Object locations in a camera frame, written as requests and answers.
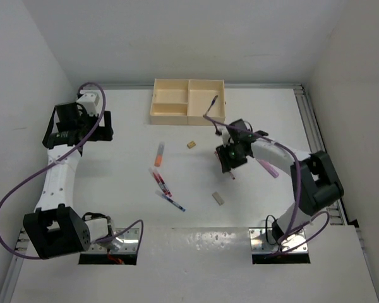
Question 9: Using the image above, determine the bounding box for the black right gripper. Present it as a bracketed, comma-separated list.
[217, 140, 248, 172]

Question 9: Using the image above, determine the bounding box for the red gel pen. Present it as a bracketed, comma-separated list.
[214, 151, 236, 180]

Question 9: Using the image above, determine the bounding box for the blue gel pen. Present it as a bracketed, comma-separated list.
[204, 95, 219, 116]

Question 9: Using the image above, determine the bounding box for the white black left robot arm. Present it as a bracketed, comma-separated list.
[23, 98, 113, 259]

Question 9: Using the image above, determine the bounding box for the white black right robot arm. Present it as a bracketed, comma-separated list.
[215, 119, 344, 244]

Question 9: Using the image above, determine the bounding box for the pink highlighter marker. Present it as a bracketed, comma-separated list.
[257, 159, 279, 178]

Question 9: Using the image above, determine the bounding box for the small tan eraser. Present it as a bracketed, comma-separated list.
[187, 141, 196, 149]

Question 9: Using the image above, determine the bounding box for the grey speckled eraser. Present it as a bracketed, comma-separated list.
[212, 192, 225, 206]

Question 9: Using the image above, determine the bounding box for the orange highlighter marker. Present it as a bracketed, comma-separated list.
[154, 141, 165, 167]

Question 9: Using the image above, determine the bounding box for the cream wooden compartment tray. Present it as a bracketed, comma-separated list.
[150, 79, 226, 126]

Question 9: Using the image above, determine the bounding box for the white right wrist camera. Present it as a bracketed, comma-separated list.
[219, 128, 231, 146]

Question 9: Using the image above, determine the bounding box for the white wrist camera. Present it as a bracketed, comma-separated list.
[76, 92, 100, 112]
[219, 128, 231, 146]

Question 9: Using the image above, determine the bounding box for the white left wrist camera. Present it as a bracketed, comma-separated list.
[76, 92, 100, 112]

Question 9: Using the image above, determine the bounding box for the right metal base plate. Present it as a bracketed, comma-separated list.
[249, 227, 308, 255]

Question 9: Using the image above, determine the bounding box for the metal base plate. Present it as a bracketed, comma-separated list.
[83, 228, 141, 254]
[249, 227, 308, 255]

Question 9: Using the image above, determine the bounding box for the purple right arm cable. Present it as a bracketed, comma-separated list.
[203, 114, 332, 256]

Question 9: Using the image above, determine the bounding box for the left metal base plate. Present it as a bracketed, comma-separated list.
[83, 228, 141, 254]

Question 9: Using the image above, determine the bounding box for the aluminium frame rail right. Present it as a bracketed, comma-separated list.
[294, 86, 347, 225]

